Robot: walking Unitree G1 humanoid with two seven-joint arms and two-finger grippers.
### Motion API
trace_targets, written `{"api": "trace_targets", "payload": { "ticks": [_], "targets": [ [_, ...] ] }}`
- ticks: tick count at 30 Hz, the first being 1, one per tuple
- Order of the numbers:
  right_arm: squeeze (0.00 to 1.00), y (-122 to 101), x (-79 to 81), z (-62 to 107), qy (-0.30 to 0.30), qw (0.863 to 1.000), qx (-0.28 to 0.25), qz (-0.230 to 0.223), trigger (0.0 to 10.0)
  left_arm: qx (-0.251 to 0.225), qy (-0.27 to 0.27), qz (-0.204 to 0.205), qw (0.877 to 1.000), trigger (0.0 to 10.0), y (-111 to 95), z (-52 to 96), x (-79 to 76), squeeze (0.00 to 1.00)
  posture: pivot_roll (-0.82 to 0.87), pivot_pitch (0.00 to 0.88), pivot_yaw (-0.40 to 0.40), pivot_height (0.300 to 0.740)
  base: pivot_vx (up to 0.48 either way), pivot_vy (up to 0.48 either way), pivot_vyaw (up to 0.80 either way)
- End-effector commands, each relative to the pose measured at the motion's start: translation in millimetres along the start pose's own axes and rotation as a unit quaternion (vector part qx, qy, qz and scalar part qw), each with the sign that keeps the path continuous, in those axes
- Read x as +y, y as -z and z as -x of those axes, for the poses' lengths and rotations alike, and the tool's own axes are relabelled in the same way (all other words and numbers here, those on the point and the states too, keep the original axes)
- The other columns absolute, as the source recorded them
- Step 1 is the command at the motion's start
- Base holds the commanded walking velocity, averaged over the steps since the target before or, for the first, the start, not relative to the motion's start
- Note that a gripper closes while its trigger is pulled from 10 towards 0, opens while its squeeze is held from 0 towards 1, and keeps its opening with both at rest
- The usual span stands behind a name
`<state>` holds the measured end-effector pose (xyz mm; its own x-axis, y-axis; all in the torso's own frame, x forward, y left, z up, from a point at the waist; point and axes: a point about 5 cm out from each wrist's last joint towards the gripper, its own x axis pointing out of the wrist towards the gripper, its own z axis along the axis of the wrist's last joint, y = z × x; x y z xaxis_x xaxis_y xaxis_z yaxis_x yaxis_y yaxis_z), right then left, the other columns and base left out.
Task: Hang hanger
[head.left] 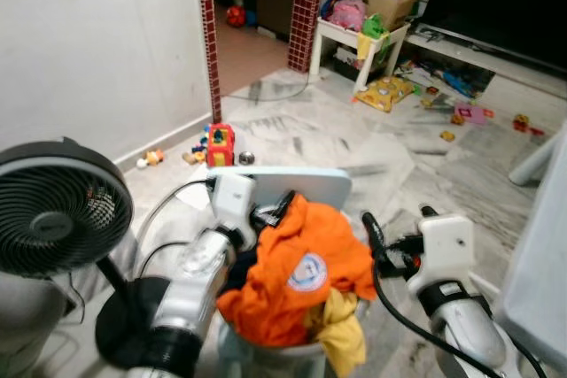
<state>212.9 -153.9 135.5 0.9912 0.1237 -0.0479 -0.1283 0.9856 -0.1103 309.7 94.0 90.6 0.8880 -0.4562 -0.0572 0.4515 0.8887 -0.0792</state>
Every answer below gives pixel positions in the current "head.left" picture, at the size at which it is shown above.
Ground orange shirt with round badge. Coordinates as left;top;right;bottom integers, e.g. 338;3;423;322
217;194;377;348

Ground light blue child chair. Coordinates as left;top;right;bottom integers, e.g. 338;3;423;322
206;166;353;378

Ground dark navy garment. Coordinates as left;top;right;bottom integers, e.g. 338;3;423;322
221;250;260;295

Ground red yellow toy house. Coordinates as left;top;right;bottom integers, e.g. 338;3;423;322
206;123;237;168

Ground blue toy pieces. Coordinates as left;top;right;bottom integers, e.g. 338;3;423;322
183;126;210;166

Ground yellow garment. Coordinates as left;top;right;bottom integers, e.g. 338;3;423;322
306;289;369;377

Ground pink flat toy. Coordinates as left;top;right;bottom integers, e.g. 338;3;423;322
455;104;496;126

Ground yellow patterned cushion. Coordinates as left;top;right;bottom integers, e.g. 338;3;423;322
353;75;416;114

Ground small toy figure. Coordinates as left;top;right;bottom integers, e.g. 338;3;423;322
135;148;167;170

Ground grey round laundry basket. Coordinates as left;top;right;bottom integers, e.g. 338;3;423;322
217;320;329;370

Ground white television console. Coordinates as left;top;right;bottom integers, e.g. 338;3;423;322
403;24;567;103

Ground small yellow towel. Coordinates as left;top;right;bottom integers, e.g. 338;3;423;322
356;33;374;62

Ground white small table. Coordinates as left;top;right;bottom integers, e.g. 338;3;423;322
309;17;411;94

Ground red ball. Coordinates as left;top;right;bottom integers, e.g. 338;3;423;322
225;6;247;28

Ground wide red tiled pillar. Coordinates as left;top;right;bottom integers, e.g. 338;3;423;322
287;0;330;73

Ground pink backpack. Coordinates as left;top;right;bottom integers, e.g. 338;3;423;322
328;0;367;33

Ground black floor fan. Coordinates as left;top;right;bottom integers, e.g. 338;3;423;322
0;137;174;370

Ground person leg grey trousers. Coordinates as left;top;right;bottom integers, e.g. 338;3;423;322
0;270;89;378

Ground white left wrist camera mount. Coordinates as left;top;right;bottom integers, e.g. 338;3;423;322
210;172;259;230

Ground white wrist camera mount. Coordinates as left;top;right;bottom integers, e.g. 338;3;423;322
210;172;259;230
416;214;478;295

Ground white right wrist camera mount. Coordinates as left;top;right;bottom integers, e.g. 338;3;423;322
416;214;478;295

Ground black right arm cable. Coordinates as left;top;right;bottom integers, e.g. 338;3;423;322
368;245;550;378

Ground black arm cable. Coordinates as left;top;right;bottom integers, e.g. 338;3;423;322
133;179;218;282
368;245;550;378

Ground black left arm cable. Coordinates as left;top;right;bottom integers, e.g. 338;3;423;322
133;179;218;282

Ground thin black floor cable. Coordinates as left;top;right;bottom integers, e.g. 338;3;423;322
221;73;313;104

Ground narrow red tiled wall edge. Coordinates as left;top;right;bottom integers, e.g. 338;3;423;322
196;0;222;124

